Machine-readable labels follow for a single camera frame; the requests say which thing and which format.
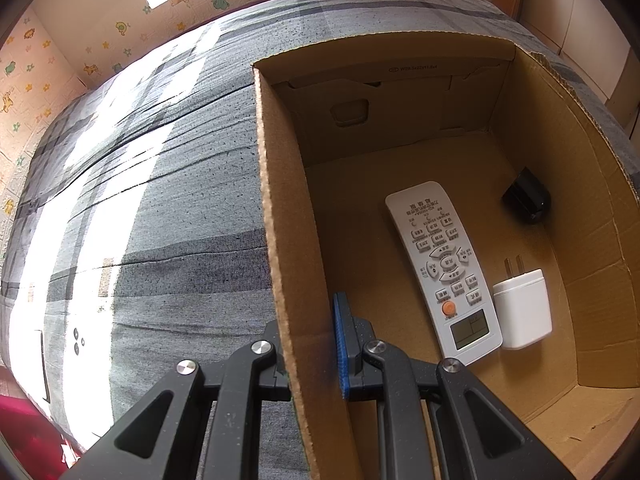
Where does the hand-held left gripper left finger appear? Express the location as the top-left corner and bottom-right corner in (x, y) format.
(62, 319), (307, 480)

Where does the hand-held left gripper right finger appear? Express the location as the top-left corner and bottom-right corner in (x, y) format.
(332, 291), (572, 480)

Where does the white remote control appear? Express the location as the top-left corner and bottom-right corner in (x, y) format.
(385, 181), (503, 366)

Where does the large white charger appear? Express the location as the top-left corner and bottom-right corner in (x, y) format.
(492, 255), (554, 351)

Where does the cardboard box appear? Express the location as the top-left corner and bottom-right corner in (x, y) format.
(252, 30), (640, 480)

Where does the small black glossy device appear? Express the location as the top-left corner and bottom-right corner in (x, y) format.
(502, 166), (552, 225)

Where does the grey plaid bedsheet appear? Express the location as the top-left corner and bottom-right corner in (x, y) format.
(0, 0), (640, 480)

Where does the red mattress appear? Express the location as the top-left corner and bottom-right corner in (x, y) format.
(0, 392), (68, 480)

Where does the white wardrobe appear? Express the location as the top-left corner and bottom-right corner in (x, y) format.
(520, 0), (640, 142)

